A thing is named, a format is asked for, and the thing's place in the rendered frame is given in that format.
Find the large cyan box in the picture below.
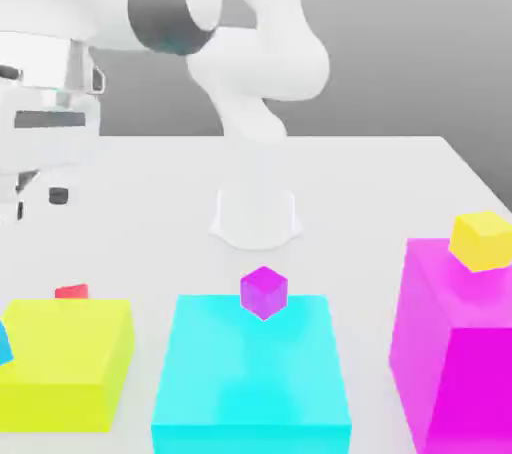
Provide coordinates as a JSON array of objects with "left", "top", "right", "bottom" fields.
[{"left": 150, "top": 293, "right": 354, "bottom": 454}]

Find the large magenta box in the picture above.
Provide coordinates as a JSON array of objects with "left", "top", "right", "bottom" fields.
[{"left": 388, "top": 237, "right": 512, "bottom": 454}]

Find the small yellow cube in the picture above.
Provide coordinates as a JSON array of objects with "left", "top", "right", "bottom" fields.
[{"left": 448, "top": 210, "right": 512, "bottom": 274}]

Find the small blue cube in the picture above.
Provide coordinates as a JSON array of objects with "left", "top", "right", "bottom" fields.
[{"left": 0, "top": 319, "right": 15, "bottom": 368}]

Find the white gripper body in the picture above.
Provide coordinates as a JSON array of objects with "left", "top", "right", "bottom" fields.
[{"left": 0, "top": 90, "right": 102, "bottom": 177}]

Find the small purple cube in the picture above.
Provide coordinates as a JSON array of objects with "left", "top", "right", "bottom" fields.
[{"left": 239, "top": 265, "right": 289, "bottom": 322}]

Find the small red cube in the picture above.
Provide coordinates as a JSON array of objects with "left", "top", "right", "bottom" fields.
[{"left": 54, "top": 283, "right": 90, "bottom": 300}]

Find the large yellow-green box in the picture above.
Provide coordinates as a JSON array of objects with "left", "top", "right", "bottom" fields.
[{"left": 0, "top": 297, "right": 136, "bottom": 434}]

